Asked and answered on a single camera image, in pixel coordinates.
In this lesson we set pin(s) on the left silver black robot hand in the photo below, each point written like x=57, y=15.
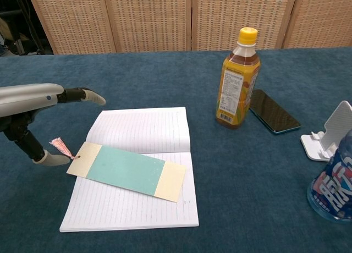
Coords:
x=27, y=97

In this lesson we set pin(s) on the blue cream bookmark with tassel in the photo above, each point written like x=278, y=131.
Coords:
x=126, y=167

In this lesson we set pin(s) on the black tripod stand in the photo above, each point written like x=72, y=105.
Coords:
x=39, y=45

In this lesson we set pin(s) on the woven wooden screen panel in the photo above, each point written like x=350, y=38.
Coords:
x=220, y=13
x=321, y=19
x=74, y=19
x=148, y=19

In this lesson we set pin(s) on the dark blue table cloth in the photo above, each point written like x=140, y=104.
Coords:
x=165, y=79

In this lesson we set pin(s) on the open white lined notebook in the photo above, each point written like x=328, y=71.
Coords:
x=123, y=211

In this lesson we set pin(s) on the yellow capped tea bottle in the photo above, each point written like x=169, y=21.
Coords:
x=236, y=93

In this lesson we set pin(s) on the black smartphone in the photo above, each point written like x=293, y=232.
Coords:
x=275, y=112

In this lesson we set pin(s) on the white folding phone stand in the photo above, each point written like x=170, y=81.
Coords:
x=336, y=121

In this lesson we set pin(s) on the blue capped water bottle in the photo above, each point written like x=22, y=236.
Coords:
x=335, y=192

